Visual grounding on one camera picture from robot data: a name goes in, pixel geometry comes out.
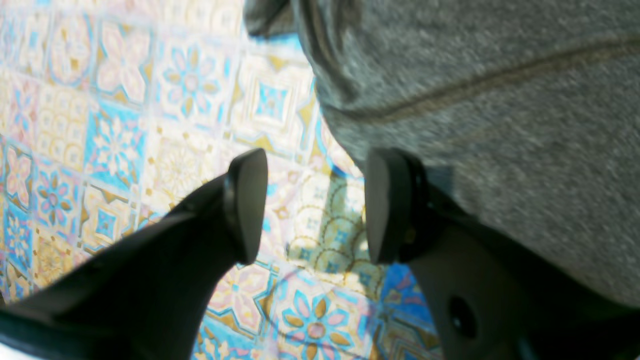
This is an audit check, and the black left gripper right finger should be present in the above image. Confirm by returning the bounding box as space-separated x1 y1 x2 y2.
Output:
365 148 640 360

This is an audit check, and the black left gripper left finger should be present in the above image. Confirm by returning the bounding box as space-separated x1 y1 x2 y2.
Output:
1 148 268 360

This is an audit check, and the grey t-shirt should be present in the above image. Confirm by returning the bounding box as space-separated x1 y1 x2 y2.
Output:
243 0 640 306

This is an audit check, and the patterned tablecloth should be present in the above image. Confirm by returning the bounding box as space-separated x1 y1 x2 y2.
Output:
1 0 442 360

